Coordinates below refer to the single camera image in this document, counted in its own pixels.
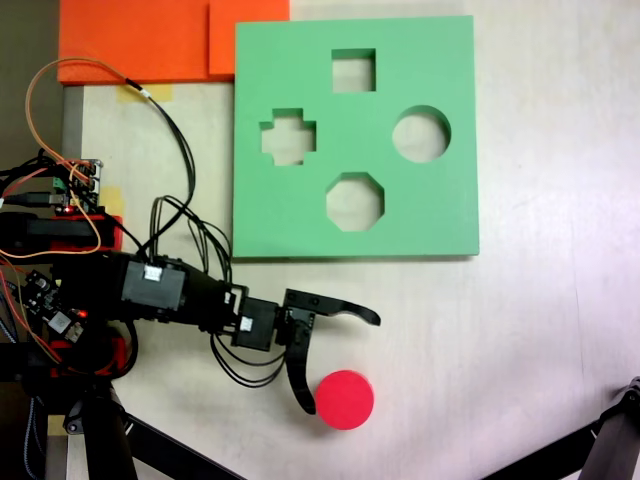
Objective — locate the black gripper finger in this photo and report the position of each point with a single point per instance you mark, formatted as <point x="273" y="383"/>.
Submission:
<point x="355" y="312"/>
<point x="297" y="360"/>

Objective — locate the red cylinder block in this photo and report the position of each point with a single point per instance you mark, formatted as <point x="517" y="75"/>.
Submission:
<point x="345" y="400"/>

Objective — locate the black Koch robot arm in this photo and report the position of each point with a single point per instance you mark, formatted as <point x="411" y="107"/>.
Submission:
<point x="200" y="295"/>

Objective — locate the green shape sorting board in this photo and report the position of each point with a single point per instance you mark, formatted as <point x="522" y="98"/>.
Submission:
<point x="425" y="210"/>

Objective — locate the yellow masking tape piece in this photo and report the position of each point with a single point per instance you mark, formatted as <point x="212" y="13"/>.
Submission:
<point x="160" y="92"/>
<point x="116" y="200"/>
<point x="55" y="425"/>

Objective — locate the black circuit board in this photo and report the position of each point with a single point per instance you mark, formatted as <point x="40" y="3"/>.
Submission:
<point x="60" y="322"/>

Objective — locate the black table clamp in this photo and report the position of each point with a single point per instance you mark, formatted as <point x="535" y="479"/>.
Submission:
<point x="30" y="362"/>
<point x="30" y="230"/>

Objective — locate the black tripod with notched leg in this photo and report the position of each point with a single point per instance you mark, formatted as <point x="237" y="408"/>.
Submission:
<point x="615" y="440"/>

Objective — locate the red arm base plate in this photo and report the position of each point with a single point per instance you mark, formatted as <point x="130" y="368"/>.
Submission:
<point x="112" y="227"/>

